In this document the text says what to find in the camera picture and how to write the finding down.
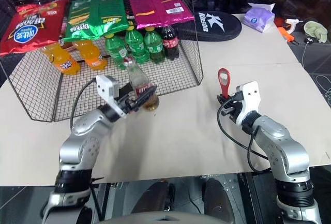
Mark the thin white cable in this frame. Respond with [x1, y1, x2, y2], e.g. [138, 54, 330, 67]
[300, 40, 331, 107]

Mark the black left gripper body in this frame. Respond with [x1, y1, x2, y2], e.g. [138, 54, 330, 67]
[117, 95, 141, 115]

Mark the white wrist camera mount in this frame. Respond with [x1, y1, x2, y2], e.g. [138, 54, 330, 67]
[235, 81, 261, 127]
[96, 74, 128, 119]

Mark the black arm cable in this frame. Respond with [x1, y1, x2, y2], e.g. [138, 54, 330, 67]
[69, 78, 99, 129]
[216, 99, 273, 171]

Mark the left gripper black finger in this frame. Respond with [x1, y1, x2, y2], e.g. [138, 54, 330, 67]
[130, 85, 158, 109]
[116, 83, 133, 98]

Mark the pale green cloth glove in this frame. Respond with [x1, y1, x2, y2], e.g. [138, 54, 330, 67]
[303, 20, 328, 44]

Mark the orange plastic tool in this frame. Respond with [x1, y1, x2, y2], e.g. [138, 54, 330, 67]
[277, 26, 295, 42]

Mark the black wire mesh basket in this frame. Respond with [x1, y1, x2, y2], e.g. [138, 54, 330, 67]
[0, 31, 204, 123]

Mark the dark cola plastic bottle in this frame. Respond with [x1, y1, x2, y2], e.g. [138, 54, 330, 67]
[161, 24, 180, 61]

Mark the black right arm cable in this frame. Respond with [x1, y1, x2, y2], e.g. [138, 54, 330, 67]
[216, 99, 273, 171]

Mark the green chip bag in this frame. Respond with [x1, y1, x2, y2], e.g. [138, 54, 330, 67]
[63, 0, 129, 44]

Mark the magenta chip bag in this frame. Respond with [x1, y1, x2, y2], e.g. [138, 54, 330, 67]
[126, 0, 195, 30]

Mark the clear glass bottle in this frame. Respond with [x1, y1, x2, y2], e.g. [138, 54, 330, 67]
[123, 57, 160, 111]

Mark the black racket case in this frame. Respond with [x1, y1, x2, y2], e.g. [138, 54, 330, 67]
[177, 10, 243, 42]

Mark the red bottle opener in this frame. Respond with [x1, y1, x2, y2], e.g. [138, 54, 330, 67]
[217, 68, 232, 99]

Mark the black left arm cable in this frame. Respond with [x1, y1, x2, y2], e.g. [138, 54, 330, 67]
[69, 78, 99, 129]

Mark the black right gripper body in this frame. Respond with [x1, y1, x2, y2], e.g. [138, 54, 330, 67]
[224, 95, 244, 126]

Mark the red chip bag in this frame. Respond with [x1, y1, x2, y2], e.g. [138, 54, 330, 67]
[0, 0, 70, 58]

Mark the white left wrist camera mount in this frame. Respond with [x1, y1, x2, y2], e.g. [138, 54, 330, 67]
[96, 74, 128, 119]

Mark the green soda plastic bottle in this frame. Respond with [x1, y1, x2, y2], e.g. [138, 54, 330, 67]
[143, 26, 167, 65]
[124, 24, 151, 65]
[104, 33, 130, 70]

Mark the orange soda plastic bottle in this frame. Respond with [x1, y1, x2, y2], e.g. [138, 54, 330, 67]
[73, 39, 108, 71]
[41, 42, 81, 76]

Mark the purple tissue pack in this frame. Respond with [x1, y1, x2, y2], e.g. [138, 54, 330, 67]
[243, 2, 276, 33]

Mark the white glue gun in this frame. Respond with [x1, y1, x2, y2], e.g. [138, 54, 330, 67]
[284, 18, 304, 35]

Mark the dark rounded shape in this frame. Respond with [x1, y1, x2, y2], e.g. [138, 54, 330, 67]
[203, 177, 237, 224]
[130, 180, 177, 215]

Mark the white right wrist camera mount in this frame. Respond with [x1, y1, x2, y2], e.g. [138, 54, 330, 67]
[235, 81, 261, 127]

